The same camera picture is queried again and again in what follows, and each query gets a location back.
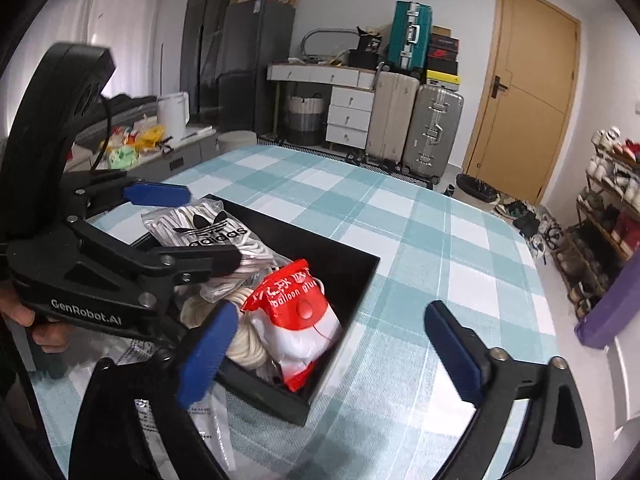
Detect white desk with drawers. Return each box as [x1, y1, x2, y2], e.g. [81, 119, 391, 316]
[266, 62, 378, 151]

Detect black cardboard box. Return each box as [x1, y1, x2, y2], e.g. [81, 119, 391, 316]
[132, 194, 382, 427]

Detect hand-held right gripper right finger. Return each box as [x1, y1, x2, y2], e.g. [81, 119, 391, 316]
[424, 300, 596, 480]

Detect cream shoelaces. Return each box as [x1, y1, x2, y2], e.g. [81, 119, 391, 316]
[180, 280, 271, 367]

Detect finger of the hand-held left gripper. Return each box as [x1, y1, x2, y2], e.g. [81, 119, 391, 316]
[60, 169, 192, 217]
[65, 216, 243, 306]

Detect yellow plastic bag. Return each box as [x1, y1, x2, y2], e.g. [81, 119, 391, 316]
[102, 125, 173, 153]

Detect striped shoelaces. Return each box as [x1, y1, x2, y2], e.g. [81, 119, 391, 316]
[141, 199, 293, 306]

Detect silver suitcase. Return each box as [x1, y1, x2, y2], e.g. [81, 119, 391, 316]
[402, 84, 465, 185]

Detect teal suitcase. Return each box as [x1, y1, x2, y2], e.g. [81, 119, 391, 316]
[390, 1, 433, 73]

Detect grey low cabinet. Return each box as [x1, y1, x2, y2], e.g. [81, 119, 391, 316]
[65, 127, 221, 196]

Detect grey refrigerator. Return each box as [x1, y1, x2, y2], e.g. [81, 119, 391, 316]
[216, 1, 297, 136]

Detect teal checkered tablecloth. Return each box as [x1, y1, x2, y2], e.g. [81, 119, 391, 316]
[30, 144, 561, 480]

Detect person's left hand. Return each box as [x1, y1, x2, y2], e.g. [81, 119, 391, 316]
[0, 285, 68, 354]

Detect wooden door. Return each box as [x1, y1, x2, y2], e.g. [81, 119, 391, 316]
[462, 0, 582, 206]

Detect black storage box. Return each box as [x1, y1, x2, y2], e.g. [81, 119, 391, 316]
[348, 49, 378, 70]

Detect red white plastic packet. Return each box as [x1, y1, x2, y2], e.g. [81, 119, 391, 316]
[241, 259, 343, 393]

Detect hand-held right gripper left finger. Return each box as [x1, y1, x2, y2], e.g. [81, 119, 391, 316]
[70, 302, 238, 480]

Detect dark clothes pile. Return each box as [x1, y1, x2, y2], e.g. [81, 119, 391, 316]
[75, 94, 161, 146]

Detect black cable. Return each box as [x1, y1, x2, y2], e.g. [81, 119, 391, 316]
[89, 96, 114, 173]

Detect white wardrobe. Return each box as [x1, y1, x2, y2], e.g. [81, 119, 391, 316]
[152, 0, 196, 101]

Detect dark tall cabinet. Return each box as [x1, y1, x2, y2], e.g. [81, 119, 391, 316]
[182, 0, 238, 128]

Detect white curtain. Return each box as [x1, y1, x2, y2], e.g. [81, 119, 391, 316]
[10, 0, 168, 126]

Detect woven basket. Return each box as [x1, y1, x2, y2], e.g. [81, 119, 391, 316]
[285, 95, 325, 147]

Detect green packet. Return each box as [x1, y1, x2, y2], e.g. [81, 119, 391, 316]
[107, 145, 140, 170]

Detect wooden shoe rack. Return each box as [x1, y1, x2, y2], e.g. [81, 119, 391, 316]
[552, 127, 640, 321]

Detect black paper bag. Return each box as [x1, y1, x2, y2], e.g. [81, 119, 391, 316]
[357, 26, 384, 54]

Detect pile of shoes on floor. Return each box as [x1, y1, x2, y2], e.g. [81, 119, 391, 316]
[492, 197, 566, 261]

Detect white appliance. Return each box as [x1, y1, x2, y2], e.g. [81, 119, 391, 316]
[157, 92, 191, 128]

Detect grey round bin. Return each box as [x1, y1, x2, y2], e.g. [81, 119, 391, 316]
[217, 130, 259, 154]

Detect beige suitcase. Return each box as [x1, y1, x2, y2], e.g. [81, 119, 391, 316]
[365, 71, 420, 163]

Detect black trash bag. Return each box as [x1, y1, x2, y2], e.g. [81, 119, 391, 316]
[456, 174, 501, 202]

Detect oval metal frame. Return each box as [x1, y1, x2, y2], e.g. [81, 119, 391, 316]
[300, 30, 358, 63]

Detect purple box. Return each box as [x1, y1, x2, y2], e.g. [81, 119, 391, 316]
[575, 250, 640, 350]

